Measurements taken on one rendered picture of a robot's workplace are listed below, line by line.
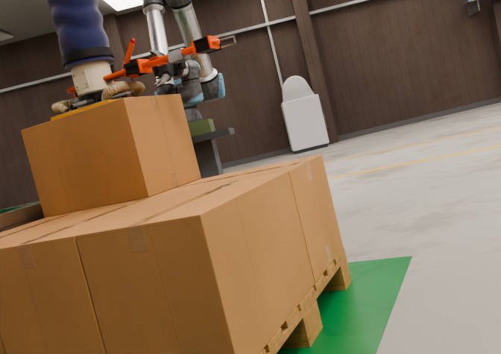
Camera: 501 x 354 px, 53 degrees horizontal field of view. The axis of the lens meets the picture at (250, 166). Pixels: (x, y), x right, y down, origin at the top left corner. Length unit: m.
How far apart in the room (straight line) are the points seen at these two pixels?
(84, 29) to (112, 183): 0.69
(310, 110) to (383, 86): 2.10
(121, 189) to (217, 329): 0.99
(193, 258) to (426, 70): 11.29
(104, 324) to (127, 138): 0.83
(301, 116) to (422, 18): 3.69
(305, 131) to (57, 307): 9.41
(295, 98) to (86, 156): 8.77
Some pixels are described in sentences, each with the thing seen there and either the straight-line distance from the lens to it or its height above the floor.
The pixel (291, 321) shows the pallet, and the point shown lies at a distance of 1.57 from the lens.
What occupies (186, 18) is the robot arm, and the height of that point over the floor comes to 1.37.
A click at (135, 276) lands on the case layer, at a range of 1.33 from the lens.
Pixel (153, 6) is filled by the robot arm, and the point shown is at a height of 1.44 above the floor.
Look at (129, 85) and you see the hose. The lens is 2.30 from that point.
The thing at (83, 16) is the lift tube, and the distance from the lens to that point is 2.37.
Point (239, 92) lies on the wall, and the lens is 11.70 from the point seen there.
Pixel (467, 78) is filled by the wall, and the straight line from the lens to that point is 12.59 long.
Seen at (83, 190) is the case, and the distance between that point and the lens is 2.23.
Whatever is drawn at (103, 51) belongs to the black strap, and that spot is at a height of 1.19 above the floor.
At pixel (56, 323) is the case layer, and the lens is 1.58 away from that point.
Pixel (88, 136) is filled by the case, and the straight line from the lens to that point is 2.17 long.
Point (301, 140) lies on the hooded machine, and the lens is 10.68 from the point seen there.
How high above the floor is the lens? 0.70
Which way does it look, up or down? 4 degrees down
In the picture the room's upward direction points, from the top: 14 degrees counter-clockwise
